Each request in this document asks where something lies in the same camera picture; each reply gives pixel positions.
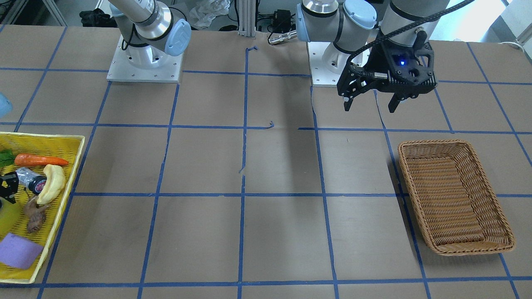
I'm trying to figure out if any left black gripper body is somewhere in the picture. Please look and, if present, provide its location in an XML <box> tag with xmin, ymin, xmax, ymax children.
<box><xmin>337</xmin><ymin>27</ymin><xmax>438</xmax><ymax>97</ymax></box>

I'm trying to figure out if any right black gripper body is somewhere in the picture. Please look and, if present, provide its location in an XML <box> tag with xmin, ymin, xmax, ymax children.
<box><xmin>0</xmin><ymin>172</ymin><xmax>19</xmax><ymax>198</ymax></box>

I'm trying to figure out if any yellow tape roll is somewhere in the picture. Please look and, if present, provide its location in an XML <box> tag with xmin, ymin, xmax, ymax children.
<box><xmin>0</xmin><ymin>198</ymin><xmax>22</xmax><ymax>236</ymax></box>

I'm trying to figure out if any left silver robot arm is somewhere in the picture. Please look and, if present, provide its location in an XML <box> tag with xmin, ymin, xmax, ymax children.
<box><xmin>295</xmin><ymin>0</ymin><xmax>449</xmax><ymax>113</ymax></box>

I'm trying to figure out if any orange toy carrot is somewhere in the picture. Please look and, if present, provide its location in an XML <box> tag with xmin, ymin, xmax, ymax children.
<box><xmin>0</xmin><ymin>150</ymin><xmax>69</xmax><ymax>167</ymax></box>

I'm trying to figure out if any small printed can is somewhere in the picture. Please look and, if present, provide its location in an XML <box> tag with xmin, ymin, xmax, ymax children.
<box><xmin>15</xmin><ymin>167</ymin><xmax>47</xmax><ymax>195</ymax></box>

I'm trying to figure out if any brown toy figure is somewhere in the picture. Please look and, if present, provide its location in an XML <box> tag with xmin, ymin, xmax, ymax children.
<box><xmin>23</xmin><ymin>195</ymin><xmax>50</xmax><ymax>233</ymax></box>

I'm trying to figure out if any yellow toy banana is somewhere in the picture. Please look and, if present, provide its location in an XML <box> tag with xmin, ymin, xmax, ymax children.
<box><xmin>36</xmin><ymin>164</ymin><xmax>66</xmax><ymax>206</ymax></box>

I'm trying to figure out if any purple foam block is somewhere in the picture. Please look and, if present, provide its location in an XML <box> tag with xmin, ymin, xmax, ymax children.
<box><xmin>0</xmin><ymin>233</ymin><xmax>44</xmax><ymax>270</ymax></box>

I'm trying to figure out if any yellow plastic basket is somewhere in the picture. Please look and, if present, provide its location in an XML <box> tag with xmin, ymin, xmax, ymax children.
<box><xmin>0</xmin><ymin>131</ymin><xmax>85</xmax><ymax>284</ymax></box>

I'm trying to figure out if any brown wicker basket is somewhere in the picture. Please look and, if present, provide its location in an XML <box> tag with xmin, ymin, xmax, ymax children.
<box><xmin>397</xmin><ymin>140</ymin><xmax>516</xmax><ymax>257</ymax></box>

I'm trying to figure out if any black cloth bundle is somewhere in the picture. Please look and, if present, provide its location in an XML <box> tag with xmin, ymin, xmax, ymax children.
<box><xmin>79</xmin><ymin>8</ymin><xmax>118</xmax><ymax>28</ymax></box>

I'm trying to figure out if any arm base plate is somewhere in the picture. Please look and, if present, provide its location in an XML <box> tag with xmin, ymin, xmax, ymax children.
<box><xmin>106</xmin><ymin>36</ymin><xmax>184</xmax><ymax>84</ymax></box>
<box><xmin>307</xmin><ymin>42</ymin><xmax>350</xmax><ymax>88</ymax></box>

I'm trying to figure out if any aluminium frame post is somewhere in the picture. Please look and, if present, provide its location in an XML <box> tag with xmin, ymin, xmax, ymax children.
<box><xmin>234</xmin><ymin>0</ymin><xmax>257</xmax><ymax>39</ymax></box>

